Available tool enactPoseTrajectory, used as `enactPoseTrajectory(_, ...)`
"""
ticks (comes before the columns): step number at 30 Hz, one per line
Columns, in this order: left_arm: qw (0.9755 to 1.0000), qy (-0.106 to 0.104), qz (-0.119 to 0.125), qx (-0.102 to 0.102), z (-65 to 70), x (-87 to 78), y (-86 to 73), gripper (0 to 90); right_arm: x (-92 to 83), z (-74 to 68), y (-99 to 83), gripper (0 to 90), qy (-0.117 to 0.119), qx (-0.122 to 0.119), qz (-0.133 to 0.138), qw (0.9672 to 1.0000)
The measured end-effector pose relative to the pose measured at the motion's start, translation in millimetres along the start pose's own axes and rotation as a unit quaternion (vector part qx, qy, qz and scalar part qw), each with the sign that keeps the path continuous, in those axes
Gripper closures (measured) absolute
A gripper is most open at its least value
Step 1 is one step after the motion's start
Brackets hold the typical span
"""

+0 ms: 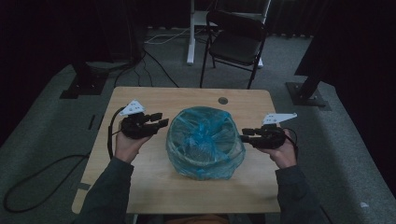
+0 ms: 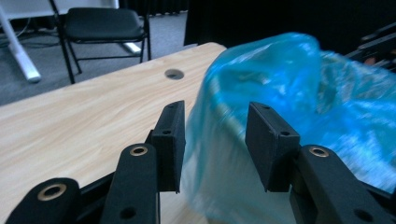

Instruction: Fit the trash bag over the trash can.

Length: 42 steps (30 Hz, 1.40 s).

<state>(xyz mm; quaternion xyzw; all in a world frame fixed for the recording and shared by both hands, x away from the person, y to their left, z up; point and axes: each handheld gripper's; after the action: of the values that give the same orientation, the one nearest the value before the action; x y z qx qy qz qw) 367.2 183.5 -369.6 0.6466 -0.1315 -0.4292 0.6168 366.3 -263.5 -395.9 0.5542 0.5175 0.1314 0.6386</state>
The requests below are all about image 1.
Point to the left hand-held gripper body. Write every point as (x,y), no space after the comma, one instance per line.
(137,127)

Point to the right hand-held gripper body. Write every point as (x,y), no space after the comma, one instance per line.
(269,137)

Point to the green plastic bin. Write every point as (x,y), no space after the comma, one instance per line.
(190,151)

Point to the blue plastic bag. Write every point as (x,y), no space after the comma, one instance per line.
(202,137)

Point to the person's left hand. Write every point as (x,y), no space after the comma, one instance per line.
(127,147)

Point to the person's right hand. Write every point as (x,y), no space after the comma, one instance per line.
(285,155)

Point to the grey table grommet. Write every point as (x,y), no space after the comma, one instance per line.
(223,100)

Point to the black stand with square base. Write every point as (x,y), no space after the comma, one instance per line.
(85,85)

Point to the grey tape strip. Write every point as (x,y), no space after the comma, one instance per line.
(84,186)

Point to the black folding chair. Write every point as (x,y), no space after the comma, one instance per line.
(236,46)

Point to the white paper scrap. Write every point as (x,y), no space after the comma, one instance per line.
(364,204)

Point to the black post with base plate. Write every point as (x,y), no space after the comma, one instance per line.
(306,93)

